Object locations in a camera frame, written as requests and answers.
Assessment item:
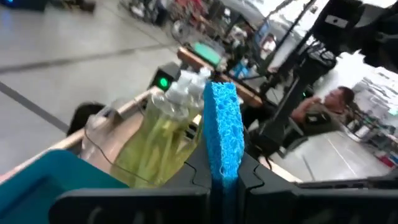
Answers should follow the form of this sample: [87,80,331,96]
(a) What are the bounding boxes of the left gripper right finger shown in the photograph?
[238,151,299,224]

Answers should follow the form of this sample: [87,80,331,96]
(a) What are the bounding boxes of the wooden table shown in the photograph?
[177,46,264,108]

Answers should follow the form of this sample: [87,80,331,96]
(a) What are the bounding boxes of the teal plastic bin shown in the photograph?
[0,149,130,224]

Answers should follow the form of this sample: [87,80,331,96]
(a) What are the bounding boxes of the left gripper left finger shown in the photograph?
[161,136,214,224]

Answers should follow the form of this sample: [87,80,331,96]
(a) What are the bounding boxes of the person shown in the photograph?
[290,86,356,135]

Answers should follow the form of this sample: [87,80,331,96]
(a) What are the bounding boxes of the teal mat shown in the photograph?
[191,42,222,65]

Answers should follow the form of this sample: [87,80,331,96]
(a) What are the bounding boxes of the blue sponge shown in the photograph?
[202,81,246,224]

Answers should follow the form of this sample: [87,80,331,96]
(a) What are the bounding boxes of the green dish soap bottle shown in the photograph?
[110,90,200,190]
[164,67,213,125]

